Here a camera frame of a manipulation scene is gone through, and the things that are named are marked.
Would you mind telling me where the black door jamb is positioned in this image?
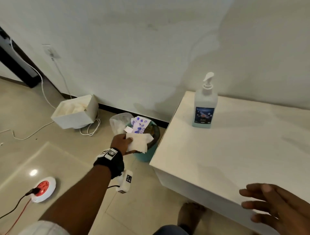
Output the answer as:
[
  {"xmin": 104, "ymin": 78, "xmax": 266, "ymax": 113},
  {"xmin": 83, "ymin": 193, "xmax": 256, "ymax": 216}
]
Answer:
[{"xmin": 0, "ymin": 26, "xmax": 43, "ymax": 88}]

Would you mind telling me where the white checked shirt sleeve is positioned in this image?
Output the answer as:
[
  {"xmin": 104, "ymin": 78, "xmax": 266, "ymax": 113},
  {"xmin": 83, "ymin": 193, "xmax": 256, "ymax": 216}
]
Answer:
[{"xmin": 18, "ymin": 220, "xmax": 71, "ymax": 235}]

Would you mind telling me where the thin white wall cable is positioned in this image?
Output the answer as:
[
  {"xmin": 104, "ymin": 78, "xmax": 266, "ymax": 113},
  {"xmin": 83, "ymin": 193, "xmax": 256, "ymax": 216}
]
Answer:
[{"xmin": 9, "ymin": 38, "xmax": 57, "ymax": 109}]

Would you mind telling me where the person's right hand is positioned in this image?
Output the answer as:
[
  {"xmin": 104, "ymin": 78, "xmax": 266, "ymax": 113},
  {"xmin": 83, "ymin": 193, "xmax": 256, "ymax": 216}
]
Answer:
[{"xmin": 239, "ymin": 183, "xmax": 310, "ymax": 235}]

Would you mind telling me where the white coiled cable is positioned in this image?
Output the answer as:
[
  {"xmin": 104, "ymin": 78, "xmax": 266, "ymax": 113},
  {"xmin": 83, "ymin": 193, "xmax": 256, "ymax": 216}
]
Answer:
[{"xmin": 80, "ymin": 111, "xmax": 101, "ymax": 137}]

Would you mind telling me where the red white extension socket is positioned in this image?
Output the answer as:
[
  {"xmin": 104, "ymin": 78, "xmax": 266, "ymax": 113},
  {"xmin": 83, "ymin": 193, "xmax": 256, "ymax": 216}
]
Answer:
[{"xmin": 31, "ymin": 177, "xmax": 57, "ymax": 203}]

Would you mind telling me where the person's left hand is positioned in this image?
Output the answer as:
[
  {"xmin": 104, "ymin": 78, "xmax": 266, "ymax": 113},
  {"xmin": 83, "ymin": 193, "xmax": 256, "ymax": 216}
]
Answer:
[{"xmin": 110, "ymin": 134, "xmax": 136, "ymax": 156}]

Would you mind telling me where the white wiping tissue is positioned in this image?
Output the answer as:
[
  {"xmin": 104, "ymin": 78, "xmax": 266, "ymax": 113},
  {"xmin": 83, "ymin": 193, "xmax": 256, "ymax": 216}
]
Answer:
[{"xmin": 125, "ymin": 132, "xmax": 154, "ymax": 154}]

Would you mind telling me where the large white bottle blue label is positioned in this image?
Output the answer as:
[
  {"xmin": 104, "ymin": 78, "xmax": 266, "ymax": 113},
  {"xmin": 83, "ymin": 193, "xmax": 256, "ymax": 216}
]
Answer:
[{"xmin": 192, "ymin": 88, "xmax": 218, "ymax": 129}]

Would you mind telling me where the person's left forearm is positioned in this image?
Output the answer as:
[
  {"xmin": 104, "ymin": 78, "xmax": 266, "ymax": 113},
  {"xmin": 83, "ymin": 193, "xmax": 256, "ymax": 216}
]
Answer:
[{"xmin": 38, "ymin": 164, "xmax": 112, "ymax": 235}]

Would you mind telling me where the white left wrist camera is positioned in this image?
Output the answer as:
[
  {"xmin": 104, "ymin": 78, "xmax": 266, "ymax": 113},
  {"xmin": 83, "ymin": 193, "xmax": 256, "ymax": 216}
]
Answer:
[{"xmin": 116, "ymin": 169, "xmax": 134, "ymax": 194}]

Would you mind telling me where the white floor cable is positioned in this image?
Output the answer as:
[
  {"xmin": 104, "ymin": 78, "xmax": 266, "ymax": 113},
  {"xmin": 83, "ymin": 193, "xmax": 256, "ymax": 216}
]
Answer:
[{"xmin": 0, "ymin": 121, "xmax": 55, "ymax": 141}]

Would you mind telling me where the white wall socket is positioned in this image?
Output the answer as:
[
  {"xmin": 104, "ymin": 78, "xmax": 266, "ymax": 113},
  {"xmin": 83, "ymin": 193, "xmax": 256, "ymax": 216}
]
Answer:
[{"xmin": 42, "ymin": 44, "xmax": 61, "ymax": 59}]

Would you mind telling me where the teal waste bin with trash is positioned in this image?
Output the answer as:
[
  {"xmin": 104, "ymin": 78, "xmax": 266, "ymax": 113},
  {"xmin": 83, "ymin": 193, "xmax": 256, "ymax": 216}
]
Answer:
[{"xmin": 109, "ymin": 112, "xmax": 161, "ymax": 150}]

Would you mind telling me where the thin grey socket cable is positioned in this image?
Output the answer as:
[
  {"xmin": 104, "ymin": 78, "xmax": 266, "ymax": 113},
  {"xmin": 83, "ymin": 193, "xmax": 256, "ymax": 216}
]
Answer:
[{"xmin": 52, "ymin": 58, "xmax": 72, "ymax": 99}]

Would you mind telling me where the cream cloth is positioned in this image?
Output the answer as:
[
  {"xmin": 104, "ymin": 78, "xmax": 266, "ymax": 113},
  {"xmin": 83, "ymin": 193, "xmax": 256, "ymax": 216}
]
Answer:
[{"xmin": 57, "ymin": 103, "xmax": 88, "ymax": 116}]

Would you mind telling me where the white cardboard box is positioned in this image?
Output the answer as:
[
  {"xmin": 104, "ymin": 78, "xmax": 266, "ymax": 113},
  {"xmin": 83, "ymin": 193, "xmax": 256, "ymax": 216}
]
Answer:
[{"xmin": 51, "ymin": 94, "xmax": 99, "ymax": 129}]

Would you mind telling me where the thin red cable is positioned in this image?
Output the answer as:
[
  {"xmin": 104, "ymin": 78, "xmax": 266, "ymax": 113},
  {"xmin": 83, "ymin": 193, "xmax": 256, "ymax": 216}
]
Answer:
[{"xmin": 5, "ymin": 198, "xmax": 32, "ymax": 235}]

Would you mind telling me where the person's right foot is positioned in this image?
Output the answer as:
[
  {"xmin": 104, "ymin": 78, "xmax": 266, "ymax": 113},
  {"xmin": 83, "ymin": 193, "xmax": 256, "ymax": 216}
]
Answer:
[{"xmin": 177, "ymin": 202, "xmax": 206, "ymax": 234}]

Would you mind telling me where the black plug cable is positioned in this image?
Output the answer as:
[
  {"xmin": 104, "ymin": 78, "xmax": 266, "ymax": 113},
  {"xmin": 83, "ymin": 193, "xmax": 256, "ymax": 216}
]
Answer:
[{"xmin": 0, "ymin": 188, "xmax": 40, "ymax": 220}]

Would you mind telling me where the person's right leg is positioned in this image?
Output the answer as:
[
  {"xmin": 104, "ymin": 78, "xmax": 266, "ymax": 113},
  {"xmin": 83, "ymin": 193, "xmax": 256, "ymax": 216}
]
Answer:
[{"xmin": 153, "ymin": 224, "xmax": 192, "ymax": 235}]

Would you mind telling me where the white paper with blue prints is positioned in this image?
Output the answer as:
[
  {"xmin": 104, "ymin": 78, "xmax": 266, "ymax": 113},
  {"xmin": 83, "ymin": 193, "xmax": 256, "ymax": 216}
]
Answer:
[{"xmin": 130, "ymin": 116, "xmax": 152, "ymax": 134}]

